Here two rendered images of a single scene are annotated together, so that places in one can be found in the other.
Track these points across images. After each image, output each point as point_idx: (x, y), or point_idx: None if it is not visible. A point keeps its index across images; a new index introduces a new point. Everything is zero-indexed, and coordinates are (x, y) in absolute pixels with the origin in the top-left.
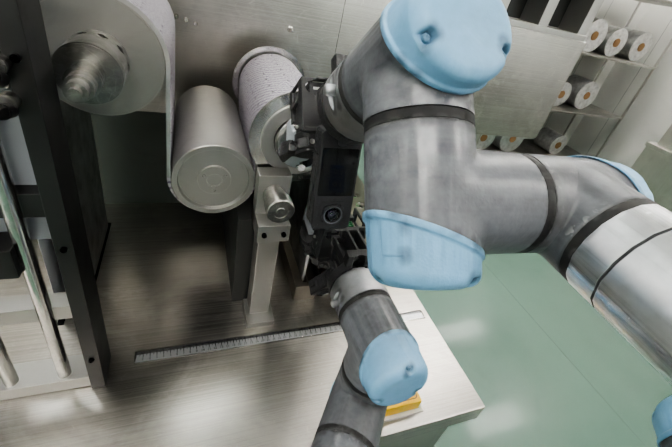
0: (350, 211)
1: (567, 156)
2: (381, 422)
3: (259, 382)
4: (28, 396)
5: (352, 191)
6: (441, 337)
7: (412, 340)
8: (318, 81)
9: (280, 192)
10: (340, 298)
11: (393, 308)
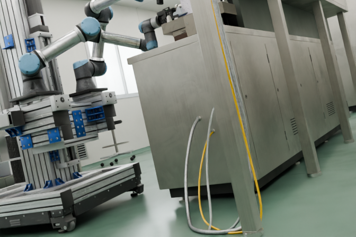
0: (156, 0)
1: None
2: (144, 40)
3: None
4: None
5: None
6: (144, 52)
7: (142, 22)
8: None
9: (178, 3)
10: None
11: (148, 19)
